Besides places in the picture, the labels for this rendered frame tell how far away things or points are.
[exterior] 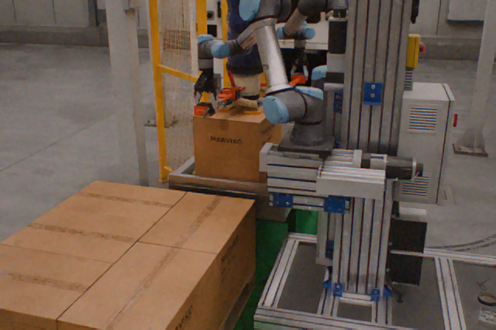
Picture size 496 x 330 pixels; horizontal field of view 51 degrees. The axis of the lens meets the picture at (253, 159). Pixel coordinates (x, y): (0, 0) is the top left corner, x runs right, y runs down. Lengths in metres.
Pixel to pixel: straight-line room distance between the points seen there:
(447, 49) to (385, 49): 9.20
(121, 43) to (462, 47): 8.65
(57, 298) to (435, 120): 1.66
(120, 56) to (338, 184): 2.19
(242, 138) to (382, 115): 0.88
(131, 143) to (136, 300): 2.04
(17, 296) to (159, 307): 0.56
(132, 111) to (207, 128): 1.06
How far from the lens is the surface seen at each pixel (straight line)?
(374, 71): 2.29
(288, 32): 3.05
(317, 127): 2.17
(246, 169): 2.93
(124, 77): 3.85
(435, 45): 11.41
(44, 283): 2.30
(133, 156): 3.99
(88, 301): 2.13
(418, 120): 2.27
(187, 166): 3.21
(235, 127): 2.87
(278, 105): 2.03
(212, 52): 2.43
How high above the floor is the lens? 1.73
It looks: 20 degrees down
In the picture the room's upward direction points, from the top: straight up
